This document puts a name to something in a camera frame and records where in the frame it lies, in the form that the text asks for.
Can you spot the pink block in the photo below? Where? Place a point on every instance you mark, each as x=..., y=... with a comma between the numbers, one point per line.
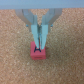
x=38, y=51

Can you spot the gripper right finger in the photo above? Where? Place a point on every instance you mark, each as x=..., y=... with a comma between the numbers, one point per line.
x=45, y=29

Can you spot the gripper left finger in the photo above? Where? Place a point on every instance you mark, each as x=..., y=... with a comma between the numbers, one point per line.
x=34, y=29

